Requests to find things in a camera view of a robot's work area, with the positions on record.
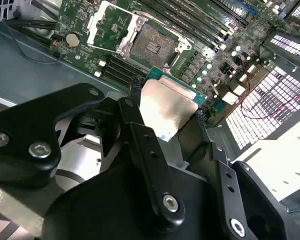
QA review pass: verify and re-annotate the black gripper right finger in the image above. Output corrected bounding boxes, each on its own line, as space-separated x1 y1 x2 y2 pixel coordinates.
179 111 290 240

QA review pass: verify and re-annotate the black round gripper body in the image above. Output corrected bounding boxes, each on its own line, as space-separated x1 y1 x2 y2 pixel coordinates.
43 159 224 240

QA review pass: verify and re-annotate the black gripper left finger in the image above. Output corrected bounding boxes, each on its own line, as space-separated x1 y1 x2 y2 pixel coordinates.
0 77 186 227

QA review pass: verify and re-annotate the metal socket cover frame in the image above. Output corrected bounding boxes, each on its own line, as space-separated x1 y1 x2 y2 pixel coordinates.
86 0 149 55

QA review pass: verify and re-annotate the silver topped CPU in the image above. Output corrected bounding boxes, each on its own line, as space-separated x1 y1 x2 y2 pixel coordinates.
138 66 208 143

